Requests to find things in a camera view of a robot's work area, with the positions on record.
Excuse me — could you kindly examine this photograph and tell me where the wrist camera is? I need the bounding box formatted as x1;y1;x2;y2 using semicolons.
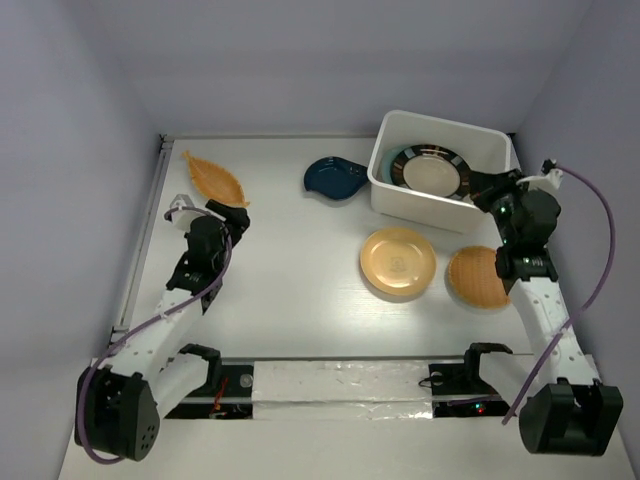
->
163;194;212;233
520;159;564;194

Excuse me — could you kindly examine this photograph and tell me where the teal round plate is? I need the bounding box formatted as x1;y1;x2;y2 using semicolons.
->
378;145;407;185

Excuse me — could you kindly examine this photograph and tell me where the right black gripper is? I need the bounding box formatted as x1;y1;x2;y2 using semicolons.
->
466;168;532;246

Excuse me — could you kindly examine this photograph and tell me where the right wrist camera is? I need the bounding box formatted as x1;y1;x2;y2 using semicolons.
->
520;159;564;194

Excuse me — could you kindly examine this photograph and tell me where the dark blue ceramic dish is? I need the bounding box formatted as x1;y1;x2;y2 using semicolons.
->
303;156;369;201

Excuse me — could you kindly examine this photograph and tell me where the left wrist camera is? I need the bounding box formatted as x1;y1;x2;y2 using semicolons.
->
163;194;212;233

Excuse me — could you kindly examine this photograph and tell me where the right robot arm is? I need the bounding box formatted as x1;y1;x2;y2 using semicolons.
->
460;161;624;457

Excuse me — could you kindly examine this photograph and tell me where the round woven bamboo basket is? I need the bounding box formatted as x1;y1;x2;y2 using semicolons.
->
447;246;510;310

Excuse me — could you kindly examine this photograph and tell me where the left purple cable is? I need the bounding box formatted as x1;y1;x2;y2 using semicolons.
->
74;207;235;466

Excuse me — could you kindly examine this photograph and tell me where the orange fish-shaped dish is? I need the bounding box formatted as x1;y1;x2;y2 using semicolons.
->
181;150;250;208

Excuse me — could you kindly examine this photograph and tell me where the beige plate with dark rim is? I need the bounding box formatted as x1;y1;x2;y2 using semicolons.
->
389;144;471;201

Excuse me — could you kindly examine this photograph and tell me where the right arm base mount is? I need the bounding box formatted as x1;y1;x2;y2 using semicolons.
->
419;342;513;418

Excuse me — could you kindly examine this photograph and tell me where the metal rail on left edge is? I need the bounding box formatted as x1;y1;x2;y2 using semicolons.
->
107;135;174;346

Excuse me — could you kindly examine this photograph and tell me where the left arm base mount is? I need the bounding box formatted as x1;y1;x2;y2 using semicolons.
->
166;362;254;420

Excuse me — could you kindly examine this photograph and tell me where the yellow round plate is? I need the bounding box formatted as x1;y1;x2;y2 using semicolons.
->
359;227;437;297

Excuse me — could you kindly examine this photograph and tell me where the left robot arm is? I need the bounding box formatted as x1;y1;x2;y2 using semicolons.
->
74;200;250;465

